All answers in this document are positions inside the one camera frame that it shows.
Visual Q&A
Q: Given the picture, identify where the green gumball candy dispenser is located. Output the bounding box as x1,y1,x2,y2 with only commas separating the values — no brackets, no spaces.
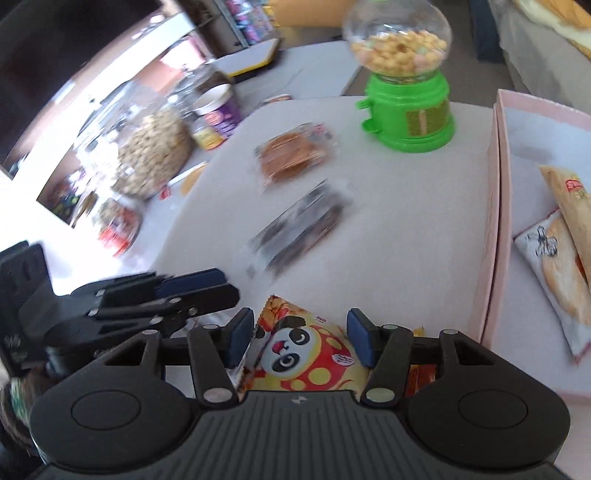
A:
342,0,456,153

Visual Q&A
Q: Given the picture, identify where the brown cake in clear wrapper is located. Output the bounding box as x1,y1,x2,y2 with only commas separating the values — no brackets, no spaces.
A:
254,122,341,186

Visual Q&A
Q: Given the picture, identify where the yellow edged book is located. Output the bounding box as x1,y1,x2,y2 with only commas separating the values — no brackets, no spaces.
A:
216,38,282,85

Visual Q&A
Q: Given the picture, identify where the dark blue cabinet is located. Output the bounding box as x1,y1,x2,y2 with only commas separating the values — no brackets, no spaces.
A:
470,0,505,64

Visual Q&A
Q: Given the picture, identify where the purple snack tub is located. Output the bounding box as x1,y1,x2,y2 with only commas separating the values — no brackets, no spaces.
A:
191,84,243,140

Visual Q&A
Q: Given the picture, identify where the white rice cracker packet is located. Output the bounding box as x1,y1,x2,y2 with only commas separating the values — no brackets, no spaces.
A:
513,209,591,366

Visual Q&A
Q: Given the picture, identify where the small yellow snack tub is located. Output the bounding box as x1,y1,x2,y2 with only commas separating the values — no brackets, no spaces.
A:
191,117,228,151

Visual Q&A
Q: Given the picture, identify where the group of colourful toy bottles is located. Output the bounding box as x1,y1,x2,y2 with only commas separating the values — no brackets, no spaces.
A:
225,0,274,46

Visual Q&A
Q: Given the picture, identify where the orange white flat packet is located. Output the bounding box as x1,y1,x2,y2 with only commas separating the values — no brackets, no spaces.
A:
160,161,209,200

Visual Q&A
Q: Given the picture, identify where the dark clear-wrapped snack packet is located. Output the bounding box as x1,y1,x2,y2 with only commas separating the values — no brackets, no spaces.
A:
247,179,355,278

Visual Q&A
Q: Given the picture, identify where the orange snack packet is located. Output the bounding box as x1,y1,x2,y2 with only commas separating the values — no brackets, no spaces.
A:
405,325,438,398

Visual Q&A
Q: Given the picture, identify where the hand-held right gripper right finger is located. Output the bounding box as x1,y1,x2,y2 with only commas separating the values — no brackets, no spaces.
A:
346,308,498,408

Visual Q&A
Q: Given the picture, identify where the yellow rice cracker packet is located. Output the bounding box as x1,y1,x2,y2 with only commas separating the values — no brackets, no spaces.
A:
539,165,591,296

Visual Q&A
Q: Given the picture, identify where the yellow red panda snack packet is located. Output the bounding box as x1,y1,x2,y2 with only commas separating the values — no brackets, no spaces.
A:
238,294,371,398

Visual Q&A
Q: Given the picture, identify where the pink cardboard box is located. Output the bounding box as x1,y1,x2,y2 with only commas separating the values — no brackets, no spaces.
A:
482,89,591,409

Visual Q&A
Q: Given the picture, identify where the small clear glass jar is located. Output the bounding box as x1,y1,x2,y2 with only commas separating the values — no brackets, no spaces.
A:
170,65,232,121

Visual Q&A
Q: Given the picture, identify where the red label jar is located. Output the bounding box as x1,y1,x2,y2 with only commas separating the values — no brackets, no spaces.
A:
96,198,142,258

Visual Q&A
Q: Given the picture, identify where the large glass jar of nuts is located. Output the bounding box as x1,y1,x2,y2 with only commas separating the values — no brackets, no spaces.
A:
108,80,195,200

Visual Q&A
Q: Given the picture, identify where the yellow bean bag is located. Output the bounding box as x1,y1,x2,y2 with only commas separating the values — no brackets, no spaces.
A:
268,0,354,29

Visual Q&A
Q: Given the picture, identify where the black television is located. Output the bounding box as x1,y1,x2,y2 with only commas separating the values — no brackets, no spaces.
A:
0,0,163,160

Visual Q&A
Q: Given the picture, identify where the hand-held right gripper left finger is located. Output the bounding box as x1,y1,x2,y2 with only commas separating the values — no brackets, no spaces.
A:
102,308,256,409

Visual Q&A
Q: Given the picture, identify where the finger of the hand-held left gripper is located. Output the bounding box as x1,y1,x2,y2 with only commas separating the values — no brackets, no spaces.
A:
46,284,241,345
69,268,228,308

